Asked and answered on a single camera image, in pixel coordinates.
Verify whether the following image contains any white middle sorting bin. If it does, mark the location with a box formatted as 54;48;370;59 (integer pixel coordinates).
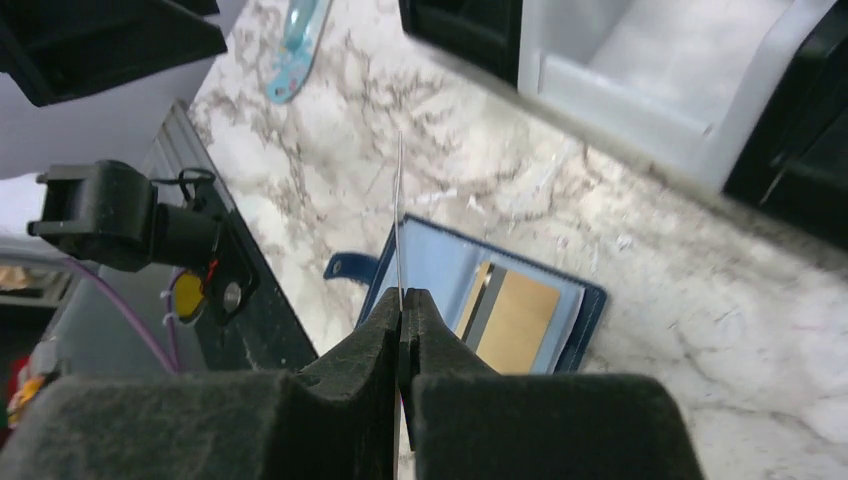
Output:
517;0;835;191

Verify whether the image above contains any black metal mounting rail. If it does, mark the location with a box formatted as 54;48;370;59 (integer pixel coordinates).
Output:
26;99;319;376

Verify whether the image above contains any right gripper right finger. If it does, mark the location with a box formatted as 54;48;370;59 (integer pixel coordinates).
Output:
400;289;703;479

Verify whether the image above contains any gold credit card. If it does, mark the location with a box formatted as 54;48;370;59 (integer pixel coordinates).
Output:
454;261;560;374

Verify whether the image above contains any aluminium table frame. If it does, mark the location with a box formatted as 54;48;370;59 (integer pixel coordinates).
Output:
140;100;235;212

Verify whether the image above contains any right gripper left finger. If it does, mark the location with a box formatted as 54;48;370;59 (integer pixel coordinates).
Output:
1;288;400;479

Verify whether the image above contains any blue card holder wallet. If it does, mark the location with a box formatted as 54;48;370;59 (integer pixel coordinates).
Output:
324;214;608;374

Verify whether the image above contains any black left sorting bin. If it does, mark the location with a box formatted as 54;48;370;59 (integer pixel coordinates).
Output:
398;0;523;86

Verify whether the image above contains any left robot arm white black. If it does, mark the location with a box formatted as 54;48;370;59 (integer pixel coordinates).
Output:
1;0;227;107

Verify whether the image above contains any blue clear packaged item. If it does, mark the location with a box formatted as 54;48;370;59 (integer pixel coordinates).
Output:
266;0;332;104

